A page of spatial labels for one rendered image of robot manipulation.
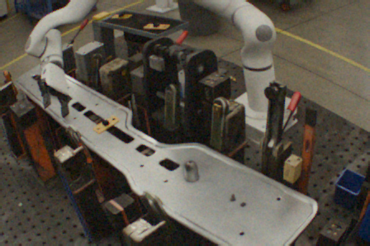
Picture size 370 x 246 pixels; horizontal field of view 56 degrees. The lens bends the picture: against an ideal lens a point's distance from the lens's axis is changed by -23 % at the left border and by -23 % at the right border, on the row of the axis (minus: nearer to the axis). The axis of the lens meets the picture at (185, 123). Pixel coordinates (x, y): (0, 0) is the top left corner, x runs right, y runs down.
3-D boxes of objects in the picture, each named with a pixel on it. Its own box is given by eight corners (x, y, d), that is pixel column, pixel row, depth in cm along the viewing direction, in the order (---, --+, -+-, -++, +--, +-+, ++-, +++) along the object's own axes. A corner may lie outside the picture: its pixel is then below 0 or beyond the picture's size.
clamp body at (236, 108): (209, 211, 130) (200, 111, 109) (234, 191, 136) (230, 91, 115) (230, 223, 124) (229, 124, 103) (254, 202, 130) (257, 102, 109)
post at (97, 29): (104, 107, 186) (90, 21, 161) (117, 99, 190) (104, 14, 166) (114, 112, 182) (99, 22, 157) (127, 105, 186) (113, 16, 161)
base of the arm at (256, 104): (263, 86, 171) (258, 47, 160) (294, 104, 157) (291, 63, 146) (229, 106, 164) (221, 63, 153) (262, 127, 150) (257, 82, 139)
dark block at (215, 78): (209, 198, 135) (197, 80, 111) (224, 186, 138) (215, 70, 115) (220, 204, 132) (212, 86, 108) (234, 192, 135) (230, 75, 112)
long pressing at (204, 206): (8, 84, 159) (7, 82, 158) (44, 62, 171) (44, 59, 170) (266, 272, 73) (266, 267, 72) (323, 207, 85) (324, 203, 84)
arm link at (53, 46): (47, 51, 118) (67, 57, 125) (46, 25, 124) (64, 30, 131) (35, 67, 122) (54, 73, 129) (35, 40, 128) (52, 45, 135)
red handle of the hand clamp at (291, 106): (262, 143, 96) (291, 87, 98) (264, 147, 97) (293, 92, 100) (275, 149, 93) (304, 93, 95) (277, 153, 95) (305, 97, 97)
